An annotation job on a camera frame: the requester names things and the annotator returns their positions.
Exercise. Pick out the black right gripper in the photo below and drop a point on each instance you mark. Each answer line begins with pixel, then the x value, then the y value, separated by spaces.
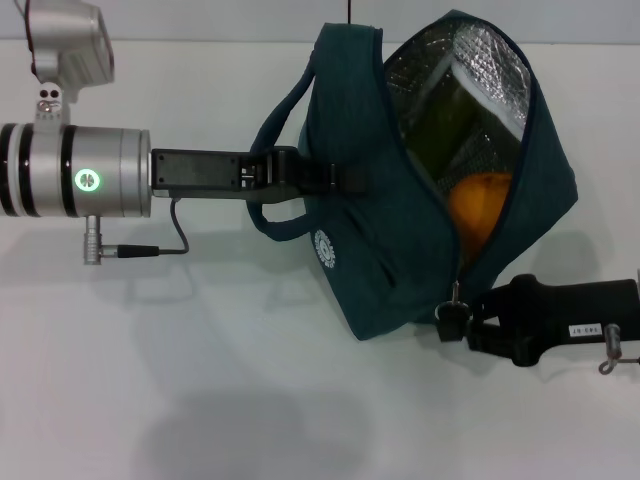
pixel 560 315

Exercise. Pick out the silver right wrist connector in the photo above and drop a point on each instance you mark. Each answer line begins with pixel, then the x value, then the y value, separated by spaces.
pixel 617 345

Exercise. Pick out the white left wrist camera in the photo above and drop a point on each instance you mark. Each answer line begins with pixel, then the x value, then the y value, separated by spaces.
pixel 70 45

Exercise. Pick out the teal fabric lunch bag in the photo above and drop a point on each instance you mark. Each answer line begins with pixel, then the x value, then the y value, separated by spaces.
pixel 360 225

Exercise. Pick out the green cucumber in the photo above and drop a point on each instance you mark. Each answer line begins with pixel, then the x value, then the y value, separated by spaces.
pixel 445 130

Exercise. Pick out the orange yellow pear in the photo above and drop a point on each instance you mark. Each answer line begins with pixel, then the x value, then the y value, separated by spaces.
pixel 477 210

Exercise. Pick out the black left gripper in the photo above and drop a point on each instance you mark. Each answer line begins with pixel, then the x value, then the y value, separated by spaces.
pixel 210 172

